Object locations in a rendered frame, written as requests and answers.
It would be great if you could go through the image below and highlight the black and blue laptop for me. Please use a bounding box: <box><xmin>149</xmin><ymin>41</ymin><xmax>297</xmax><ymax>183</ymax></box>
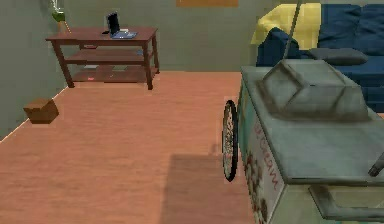
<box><xmin>101</xmin><ymin>11</ymin><xmax>138</xmax><ymax>40</ymax></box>

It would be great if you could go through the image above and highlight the brown wooden shelf table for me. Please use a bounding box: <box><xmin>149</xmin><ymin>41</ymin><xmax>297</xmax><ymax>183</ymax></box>
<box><xmin>45</xmin><ymin>26</ymin><xmax>161</xmax><ymax>91</ymax></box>

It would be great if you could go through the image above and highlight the grey wheeled vendor cart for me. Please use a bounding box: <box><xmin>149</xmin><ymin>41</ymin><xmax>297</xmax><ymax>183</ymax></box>
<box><xmin>221</xmin><ymin>0</ymin><xmax>384</xmax><ymax>224</ymax></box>

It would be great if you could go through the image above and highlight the yellow blanket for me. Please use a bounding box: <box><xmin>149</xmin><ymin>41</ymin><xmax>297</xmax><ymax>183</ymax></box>
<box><xmin>250</xmin><ymin>3</ymin><xmax>322</xmax><ymax>51</ymax></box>

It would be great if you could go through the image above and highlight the brown cardboard box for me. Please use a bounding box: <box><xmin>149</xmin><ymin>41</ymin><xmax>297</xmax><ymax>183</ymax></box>
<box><xmin>22</xmin><ymin>97</ymin><xmax>60</xmax><ymax>125</ymax></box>

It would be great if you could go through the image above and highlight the grey cushion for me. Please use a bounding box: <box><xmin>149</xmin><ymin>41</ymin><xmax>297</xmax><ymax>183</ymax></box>
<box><xmin>306</xmin><ymin>47</ymin><xmax>369</xmax><ymax>67</ymax></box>

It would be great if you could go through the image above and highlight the blue sofa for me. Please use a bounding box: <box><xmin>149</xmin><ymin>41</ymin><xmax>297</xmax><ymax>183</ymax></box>
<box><xmin>255</xmin><ymin>3</ymin><xmax>384</xmax><ymax>114</ymax></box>

